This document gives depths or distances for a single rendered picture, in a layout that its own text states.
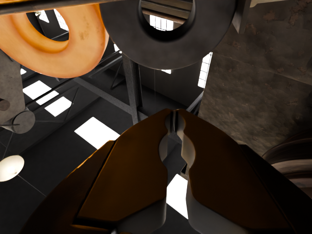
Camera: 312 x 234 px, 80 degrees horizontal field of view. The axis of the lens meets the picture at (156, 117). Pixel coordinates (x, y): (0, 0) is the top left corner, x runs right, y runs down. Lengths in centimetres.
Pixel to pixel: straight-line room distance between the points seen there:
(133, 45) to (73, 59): 9
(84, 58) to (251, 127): 54
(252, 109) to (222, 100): 9
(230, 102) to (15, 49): 55
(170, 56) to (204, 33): 5
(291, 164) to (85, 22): 47
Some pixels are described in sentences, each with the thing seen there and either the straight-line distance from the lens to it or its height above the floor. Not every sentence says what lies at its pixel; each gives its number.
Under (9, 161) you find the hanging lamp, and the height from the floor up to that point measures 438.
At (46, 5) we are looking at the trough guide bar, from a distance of 25.
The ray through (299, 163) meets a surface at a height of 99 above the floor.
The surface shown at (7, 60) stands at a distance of 273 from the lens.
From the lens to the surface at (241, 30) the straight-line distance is 24.
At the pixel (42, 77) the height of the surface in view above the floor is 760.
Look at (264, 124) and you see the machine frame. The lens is 65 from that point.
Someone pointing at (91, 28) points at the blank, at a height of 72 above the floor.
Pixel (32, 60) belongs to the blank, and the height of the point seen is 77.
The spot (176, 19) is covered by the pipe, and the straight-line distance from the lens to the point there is 717.
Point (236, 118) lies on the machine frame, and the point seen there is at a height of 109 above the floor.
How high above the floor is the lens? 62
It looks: 48 degrees up
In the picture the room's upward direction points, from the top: 179 degrees clockwise
